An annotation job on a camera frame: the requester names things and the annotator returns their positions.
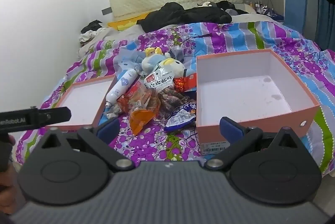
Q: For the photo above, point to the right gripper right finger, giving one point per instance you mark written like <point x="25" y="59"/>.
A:
<point x="240" y="139"/>

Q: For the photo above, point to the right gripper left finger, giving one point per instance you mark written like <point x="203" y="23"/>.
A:
<point x="96" y="142"/>

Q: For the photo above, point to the clear grey snack packet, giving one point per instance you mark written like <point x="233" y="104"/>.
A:
<point x="111" y="112"/>

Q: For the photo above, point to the red clear long snack packet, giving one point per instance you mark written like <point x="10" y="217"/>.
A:
<point x="139" y="97"/>

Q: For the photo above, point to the blue snack packet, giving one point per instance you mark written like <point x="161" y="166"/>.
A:
<point x="181" y="117"/>

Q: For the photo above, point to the small red foil packet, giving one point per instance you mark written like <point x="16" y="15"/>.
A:
<point x="186" y="83"/>

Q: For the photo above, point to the white red-label snack packet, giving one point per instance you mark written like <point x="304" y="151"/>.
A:
<point x="159" y="79"/>

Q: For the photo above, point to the green bean snack packet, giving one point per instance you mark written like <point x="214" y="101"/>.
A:
<point x="163" y="69"/>

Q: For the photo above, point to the orange snack packet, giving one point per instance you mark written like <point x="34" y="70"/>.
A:
<point x="138" y="118"/>

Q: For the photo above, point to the person's left hand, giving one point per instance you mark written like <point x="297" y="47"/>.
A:
<point x="8" y="197"/>

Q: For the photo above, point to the shallow pink box lid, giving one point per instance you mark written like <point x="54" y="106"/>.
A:
<point x="86" y="101"/>

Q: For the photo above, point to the deep pink cardboard box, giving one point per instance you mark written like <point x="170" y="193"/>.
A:
<point x="253" y="88"/>

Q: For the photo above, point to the white spray bottle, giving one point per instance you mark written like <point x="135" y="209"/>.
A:
<point x="120" y="87"/>

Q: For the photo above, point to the blue and white plush toy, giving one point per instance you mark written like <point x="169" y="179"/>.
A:
<point x="154" y="56"/>

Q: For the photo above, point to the clothes heap on nightstand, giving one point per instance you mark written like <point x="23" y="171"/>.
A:
<point x="91" y="31"/>

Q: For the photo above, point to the yellow pillow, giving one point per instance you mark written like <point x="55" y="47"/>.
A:
<point x="125" y="24"/>

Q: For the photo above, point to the black clothes pile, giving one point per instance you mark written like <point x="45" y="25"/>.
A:
<point x="175" y="14"/>

